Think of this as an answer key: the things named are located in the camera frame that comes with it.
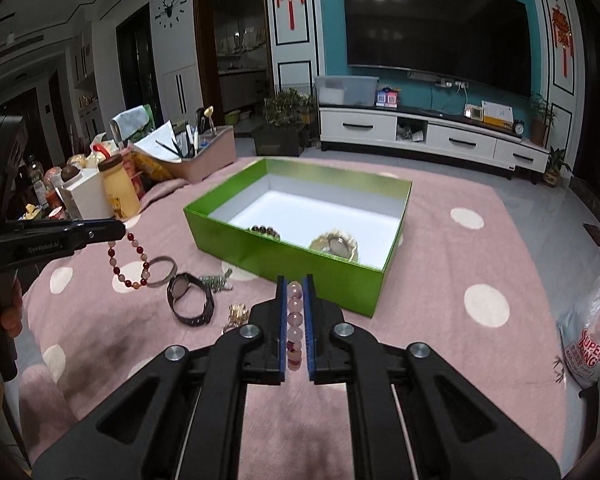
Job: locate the small white display device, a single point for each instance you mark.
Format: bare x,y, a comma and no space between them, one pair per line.
472,111

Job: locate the white television cabinet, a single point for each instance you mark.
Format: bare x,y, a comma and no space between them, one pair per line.
360,127

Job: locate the potted plant in dark planter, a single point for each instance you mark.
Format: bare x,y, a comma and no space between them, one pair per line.
280,135

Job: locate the clear plastic storage box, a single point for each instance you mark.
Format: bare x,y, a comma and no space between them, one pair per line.
345,91

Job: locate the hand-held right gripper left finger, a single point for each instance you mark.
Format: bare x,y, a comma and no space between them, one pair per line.
280,320

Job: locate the white paper box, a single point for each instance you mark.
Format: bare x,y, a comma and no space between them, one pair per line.
87,197

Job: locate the blue pink small box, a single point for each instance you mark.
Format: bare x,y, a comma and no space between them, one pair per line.
387,98

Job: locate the silver bangle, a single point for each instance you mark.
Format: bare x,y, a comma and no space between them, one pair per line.
160,259

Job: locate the potted plant in brown pot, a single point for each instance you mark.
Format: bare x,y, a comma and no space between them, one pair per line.
539,130

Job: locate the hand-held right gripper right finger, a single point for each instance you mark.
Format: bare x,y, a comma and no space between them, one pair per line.
309,320

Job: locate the black alarm clock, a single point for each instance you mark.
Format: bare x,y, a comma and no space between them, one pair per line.
518,128

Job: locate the flat screen television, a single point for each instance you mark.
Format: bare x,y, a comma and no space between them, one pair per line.
430,35

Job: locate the pink desk organizer box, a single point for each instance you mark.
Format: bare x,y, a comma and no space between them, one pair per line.
210,160

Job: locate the green cardboard box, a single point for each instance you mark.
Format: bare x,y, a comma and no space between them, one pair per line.
280,260

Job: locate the gold brooch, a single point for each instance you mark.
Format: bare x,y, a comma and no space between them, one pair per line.
237,311

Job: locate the yellow white desk calendar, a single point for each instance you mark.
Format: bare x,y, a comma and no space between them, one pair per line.
497,115

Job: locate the white red plastic bag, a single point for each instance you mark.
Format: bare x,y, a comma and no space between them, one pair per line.
592,330

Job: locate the small potted floor plant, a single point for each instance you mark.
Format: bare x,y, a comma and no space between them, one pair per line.
554,170

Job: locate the black wristwatch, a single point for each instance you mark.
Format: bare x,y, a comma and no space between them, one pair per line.
182,286

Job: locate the yellow bottle with brown lid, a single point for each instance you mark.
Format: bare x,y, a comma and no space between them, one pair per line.
120,190

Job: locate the person's left hand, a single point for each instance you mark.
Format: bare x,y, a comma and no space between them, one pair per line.
11,310

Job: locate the yellow duck pen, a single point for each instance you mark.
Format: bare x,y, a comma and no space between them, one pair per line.
210,112

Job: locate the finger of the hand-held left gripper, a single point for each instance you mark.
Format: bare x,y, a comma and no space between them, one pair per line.
102,231

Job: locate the deer wall clock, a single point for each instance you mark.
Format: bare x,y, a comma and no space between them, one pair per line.
170,7

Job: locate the yellow snack packet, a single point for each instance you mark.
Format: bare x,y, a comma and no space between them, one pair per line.
150,166

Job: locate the white paper sheets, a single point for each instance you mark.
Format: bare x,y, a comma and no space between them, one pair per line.
157,140

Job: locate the white power strip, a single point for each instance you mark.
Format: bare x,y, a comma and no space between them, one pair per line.
454,83

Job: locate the grey green cloth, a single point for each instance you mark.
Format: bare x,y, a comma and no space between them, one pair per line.
130,121

